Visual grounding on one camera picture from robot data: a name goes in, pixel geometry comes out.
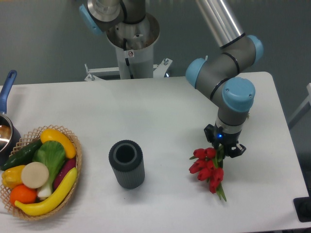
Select white metal frame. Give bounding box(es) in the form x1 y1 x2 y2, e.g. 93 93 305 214
84 58 173 82

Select beige round disc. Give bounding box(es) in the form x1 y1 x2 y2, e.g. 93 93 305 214
21 162 49 189

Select purple eggplant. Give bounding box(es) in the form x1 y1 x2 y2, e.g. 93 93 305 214
53 158 76 191

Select yellow bell pepper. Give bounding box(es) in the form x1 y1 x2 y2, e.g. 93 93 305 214
1 165 26 189

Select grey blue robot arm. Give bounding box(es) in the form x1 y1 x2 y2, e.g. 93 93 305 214
79 0 263 158

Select red tulip bouquet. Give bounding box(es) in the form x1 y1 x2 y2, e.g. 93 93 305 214
189 146 227 201

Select yellow banana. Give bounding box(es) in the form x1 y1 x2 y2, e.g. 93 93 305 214
15 167 78 216

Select green bok choy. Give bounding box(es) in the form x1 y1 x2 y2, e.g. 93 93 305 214
32 141 66 200

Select woven wicker basket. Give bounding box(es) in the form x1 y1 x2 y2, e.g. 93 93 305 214
0 125 82 221

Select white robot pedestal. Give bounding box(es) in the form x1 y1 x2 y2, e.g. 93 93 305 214
106 13 160 80

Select orange fruit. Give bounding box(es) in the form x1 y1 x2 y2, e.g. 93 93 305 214
10 184 37 206

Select black device at edge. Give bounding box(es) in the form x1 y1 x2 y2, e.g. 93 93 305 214
293 197 311 222

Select yellow squash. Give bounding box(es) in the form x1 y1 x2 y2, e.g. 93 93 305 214
40 129 76 159

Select blue handled saucepan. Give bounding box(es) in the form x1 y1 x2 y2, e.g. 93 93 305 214
0 70 20 166

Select green cucumber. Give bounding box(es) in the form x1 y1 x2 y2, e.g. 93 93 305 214
0 140 42 171

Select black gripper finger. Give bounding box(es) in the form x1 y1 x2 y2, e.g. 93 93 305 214
225 143 246 158
204 124 215 143

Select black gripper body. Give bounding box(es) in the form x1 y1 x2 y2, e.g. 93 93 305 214
212 125 241 155

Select dark grey ribbed vase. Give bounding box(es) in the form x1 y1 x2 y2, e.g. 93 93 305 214
108 140 145 189

